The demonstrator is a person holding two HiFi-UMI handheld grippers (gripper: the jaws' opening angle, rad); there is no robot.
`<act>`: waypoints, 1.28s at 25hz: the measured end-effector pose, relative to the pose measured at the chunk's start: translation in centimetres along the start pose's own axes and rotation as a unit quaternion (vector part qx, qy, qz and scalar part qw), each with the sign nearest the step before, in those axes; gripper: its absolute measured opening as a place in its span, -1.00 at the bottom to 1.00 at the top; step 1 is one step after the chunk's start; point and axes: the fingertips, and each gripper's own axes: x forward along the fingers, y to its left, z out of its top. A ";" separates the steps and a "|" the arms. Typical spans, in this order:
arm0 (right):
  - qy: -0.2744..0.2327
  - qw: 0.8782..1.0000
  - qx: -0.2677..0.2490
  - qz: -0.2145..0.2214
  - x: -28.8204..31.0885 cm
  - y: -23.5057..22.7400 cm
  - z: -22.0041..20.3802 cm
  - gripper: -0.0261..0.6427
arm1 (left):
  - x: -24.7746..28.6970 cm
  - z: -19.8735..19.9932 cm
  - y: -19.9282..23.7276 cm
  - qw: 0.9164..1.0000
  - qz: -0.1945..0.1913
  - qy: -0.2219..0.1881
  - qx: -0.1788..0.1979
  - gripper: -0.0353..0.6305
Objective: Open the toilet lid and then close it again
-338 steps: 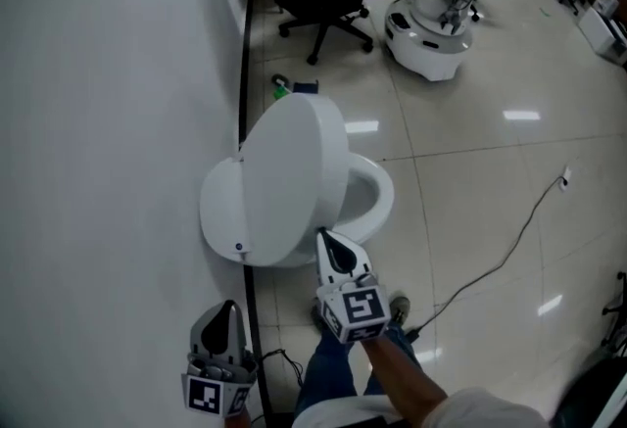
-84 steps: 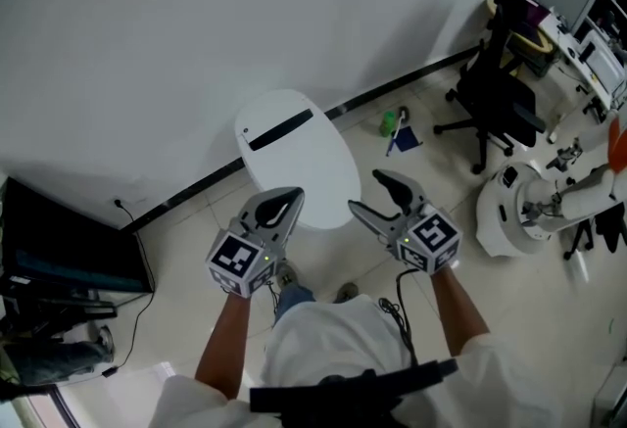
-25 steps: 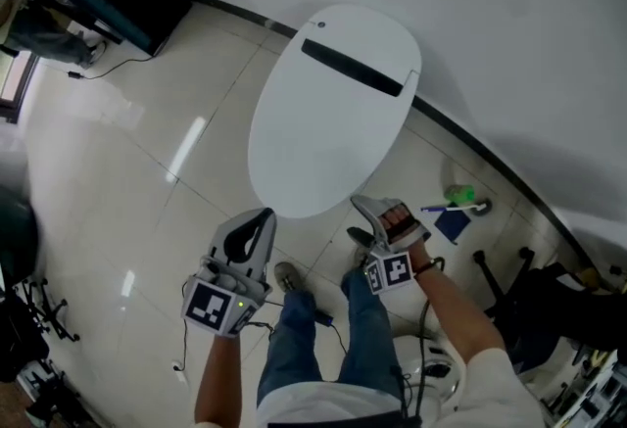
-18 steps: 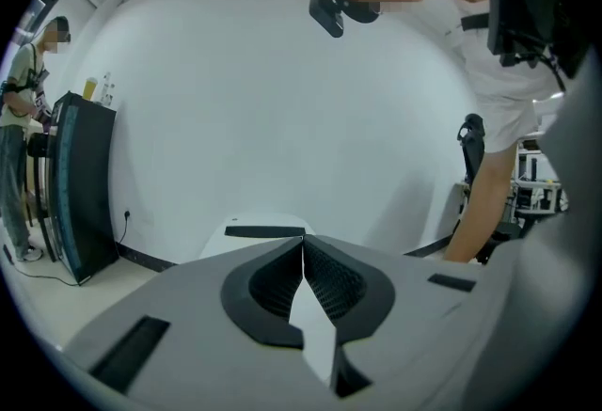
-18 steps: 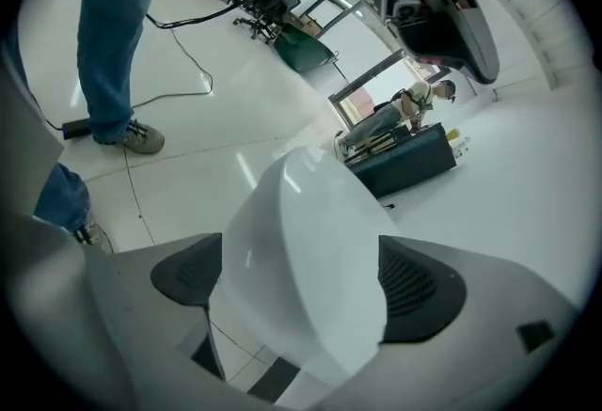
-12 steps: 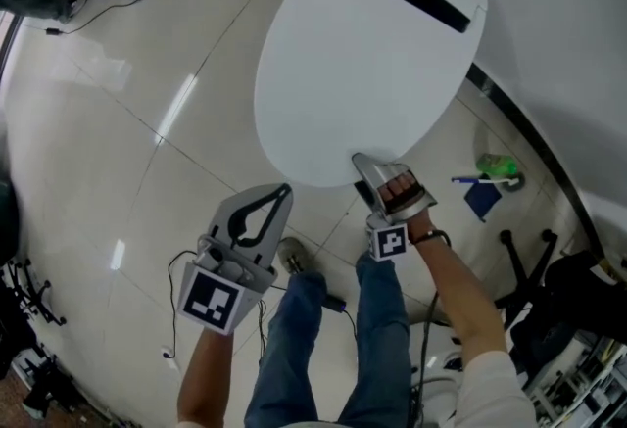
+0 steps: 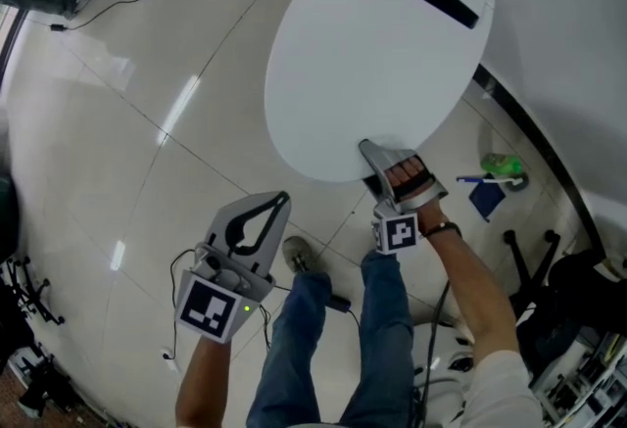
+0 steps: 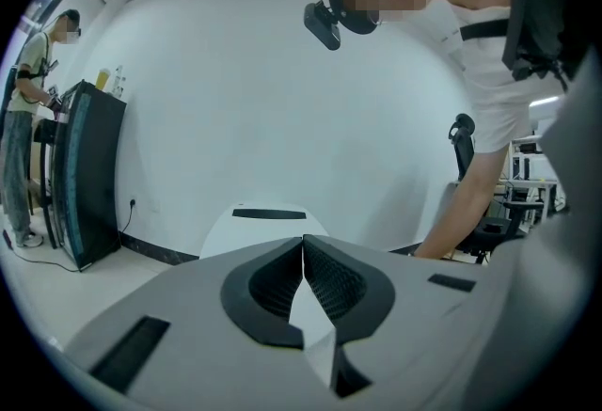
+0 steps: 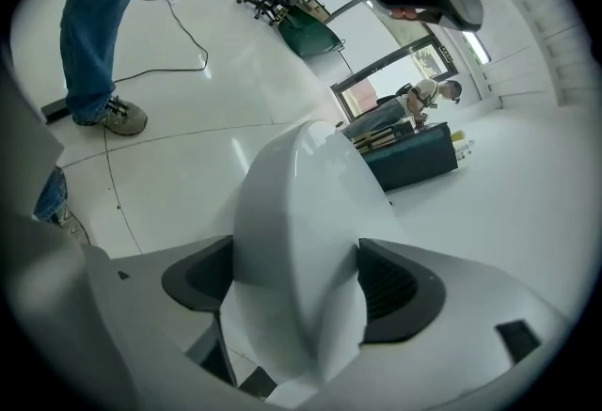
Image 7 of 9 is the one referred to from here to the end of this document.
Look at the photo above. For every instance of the person's left shoe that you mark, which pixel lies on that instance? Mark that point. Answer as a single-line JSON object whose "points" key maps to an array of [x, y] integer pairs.
{"points": [[300, 252]]}

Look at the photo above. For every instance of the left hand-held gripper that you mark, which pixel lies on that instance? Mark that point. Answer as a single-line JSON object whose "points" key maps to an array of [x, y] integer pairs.
{"points": [[210, 308]]}

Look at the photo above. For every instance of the white shirt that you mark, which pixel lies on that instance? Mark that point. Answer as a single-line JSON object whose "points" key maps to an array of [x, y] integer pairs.
{"points": [[499, 392]]}

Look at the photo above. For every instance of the black wristband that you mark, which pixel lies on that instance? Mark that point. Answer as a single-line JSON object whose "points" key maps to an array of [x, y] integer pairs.
{"points": [[443, 227]]}

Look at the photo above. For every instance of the black power brick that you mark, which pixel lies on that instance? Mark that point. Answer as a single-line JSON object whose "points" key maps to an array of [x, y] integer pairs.
{"points": [[339, 303]]}

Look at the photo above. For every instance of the person's right hand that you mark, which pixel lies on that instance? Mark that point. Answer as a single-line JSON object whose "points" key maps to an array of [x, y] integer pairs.
{"points": [[406, 171]]}

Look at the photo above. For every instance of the person's left forearm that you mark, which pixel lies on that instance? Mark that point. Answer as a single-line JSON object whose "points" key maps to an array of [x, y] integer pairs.
{"points": [[201, 382]]}

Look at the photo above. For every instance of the person's right forearm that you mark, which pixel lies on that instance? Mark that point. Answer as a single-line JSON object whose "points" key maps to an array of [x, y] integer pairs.
{"points": [[470, 289]]}

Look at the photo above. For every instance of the person's left leg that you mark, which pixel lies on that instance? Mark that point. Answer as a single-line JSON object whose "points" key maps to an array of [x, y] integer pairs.
{"points": [[294, 347]]}

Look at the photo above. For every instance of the white office desk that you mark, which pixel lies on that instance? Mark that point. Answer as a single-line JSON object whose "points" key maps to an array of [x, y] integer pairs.
{"points": [[588, 382]]}

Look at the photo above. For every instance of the white toilet lid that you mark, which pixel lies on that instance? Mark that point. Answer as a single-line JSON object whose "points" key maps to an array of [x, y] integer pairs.
{"points": [[367, 73]]}

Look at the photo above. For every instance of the black office chair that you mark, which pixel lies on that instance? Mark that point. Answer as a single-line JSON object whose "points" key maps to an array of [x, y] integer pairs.
{"points": [[558, 299]]}

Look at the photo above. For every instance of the black chair base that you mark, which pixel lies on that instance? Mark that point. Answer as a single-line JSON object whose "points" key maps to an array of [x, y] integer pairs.
{"points": [[34, 294]]}

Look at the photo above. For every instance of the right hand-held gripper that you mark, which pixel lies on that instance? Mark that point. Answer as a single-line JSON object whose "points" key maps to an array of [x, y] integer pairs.
{"points": [[401, 230]]}

